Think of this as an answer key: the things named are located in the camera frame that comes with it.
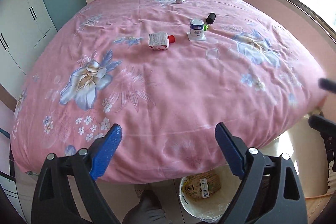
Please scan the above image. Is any black sock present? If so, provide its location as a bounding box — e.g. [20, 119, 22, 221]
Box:
[206, 12, 217, 25]

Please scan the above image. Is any white yogurt cup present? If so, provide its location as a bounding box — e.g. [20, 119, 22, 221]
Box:
[187, 19, 206, 41]

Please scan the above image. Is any red block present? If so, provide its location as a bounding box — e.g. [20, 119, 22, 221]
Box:
[168, 35, 175, 44]

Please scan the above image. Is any foil ball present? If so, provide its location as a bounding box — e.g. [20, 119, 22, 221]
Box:
[175, 0, 185, 4]

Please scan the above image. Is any white red medicine box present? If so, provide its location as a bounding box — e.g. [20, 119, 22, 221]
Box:
[148, 32, 169, 51]

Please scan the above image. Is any white trash bin with liner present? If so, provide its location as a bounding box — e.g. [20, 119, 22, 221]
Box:
[179, 164, 240, 223]

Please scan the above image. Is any paper bag in bin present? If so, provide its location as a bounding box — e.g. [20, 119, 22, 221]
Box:
[182, 170, 222, 202]

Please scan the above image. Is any pink floral bed cover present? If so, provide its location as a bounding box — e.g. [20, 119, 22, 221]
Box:
[11, 0, 326, 184]

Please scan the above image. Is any white wardrobe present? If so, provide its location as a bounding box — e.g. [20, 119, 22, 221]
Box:
[1, 0, 57, 98]

